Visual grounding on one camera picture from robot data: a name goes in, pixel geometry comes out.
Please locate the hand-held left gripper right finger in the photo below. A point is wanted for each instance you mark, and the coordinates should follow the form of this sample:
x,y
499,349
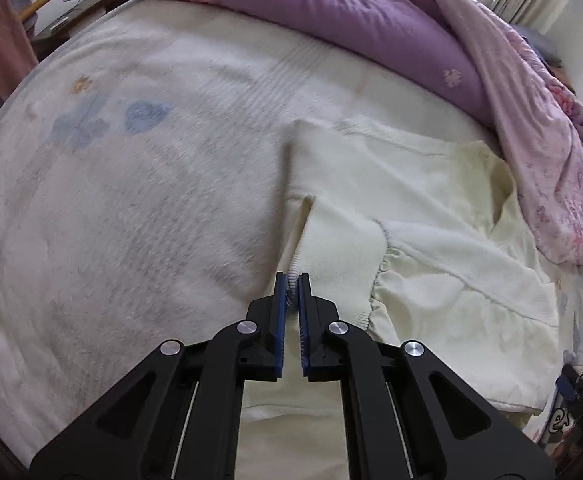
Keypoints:
x,y
303,310

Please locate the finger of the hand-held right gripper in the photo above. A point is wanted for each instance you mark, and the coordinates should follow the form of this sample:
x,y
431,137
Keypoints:
x,y
569,387

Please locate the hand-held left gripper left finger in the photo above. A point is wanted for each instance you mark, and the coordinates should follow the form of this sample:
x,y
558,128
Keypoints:
x,y
281,310

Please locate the cream knit sweater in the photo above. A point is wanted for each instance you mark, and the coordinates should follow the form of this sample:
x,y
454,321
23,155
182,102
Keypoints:
x,y
436,260

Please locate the white floral bed sheet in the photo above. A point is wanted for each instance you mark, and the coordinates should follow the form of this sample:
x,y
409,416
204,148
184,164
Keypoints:
x,y
121,185

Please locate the purple floral quilt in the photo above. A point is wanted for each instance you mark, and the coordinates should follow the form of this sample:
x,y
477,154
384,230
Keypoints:
x,y
421,35

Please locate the pink cloth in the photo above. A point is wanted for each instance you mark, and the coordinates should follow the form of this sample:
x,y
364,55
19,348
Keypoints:
x,y
3,45

